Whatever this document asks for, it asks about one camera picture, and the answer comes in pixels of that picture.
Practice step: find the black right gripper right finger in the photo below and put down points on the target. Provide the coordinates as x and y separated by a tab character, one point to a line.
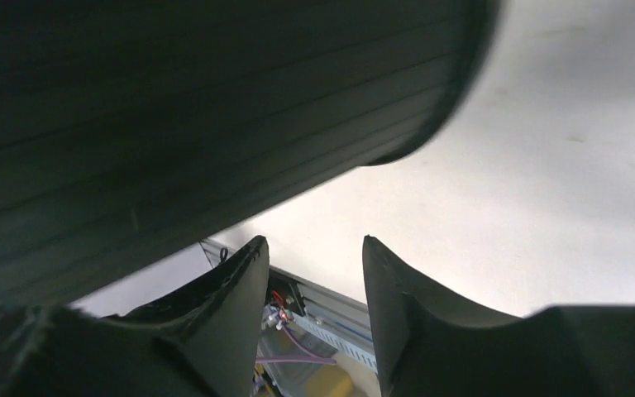
432	341

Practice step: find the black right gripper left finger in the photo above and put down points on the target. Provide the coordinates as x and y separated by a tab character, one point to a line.
199	340

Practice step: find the black ribbed plastic bin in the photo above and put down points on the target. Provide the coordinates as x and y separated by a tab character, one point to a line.
131	129

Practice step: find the white slotted cable duct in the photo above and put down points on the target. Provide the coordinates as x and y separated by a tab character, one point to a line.
353	348

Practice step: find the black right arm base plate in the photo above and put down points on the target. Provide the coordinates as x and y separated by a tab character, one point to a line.
283	291

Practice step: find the aluminium frame rail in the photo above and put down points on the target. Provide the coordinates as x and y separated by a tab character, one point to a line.
323	305

